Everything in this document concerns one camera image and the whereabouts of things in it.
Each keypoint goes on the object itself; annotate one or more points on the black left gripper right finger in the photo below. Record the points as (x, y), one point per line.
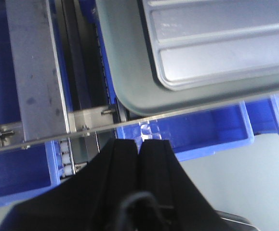
(181, 202)

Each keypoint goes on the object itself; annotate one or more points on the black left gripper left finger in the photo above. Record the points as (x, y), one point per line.
(85, 201)

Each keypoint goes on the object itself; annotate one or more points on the silver metal tray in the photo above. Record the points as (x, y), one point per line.
(168, 55)

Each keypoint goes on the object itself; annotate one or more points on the steel shelf front beam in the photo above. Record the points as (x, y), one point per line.
(44, 117)

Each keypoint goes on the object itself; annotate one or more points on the blue plastic bin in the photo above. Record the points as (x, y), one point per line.
(196, 135)
(27, 173)

